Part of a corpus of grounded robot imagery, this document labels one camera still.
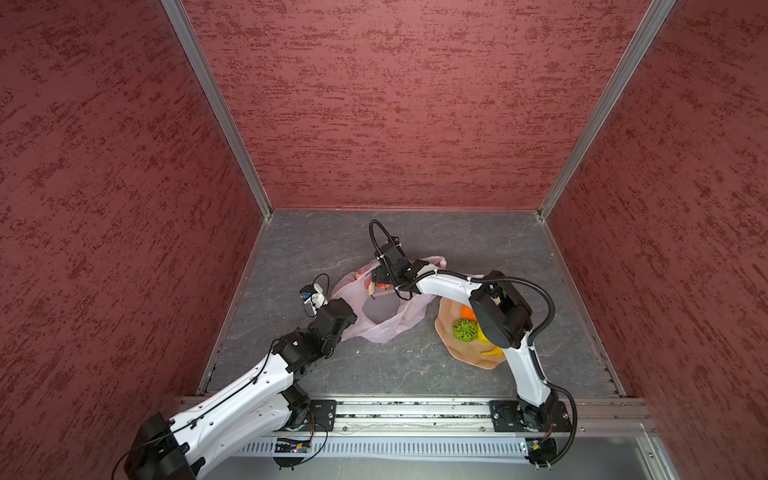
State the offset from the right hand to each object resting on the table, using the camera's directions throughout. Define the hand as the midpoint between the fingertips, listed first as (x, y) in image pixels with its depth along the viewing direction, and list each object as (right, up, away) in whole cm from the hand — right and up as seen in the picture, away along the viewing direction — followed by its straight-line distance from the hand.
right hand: (381, 275), depth 98 cm
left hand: (-8, -7, -16) cm, 20 cm away
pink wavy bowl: (+26, -20, -14) cm, 36 cm away
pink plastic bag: (+1, -12, -3) cm, 13 cm away
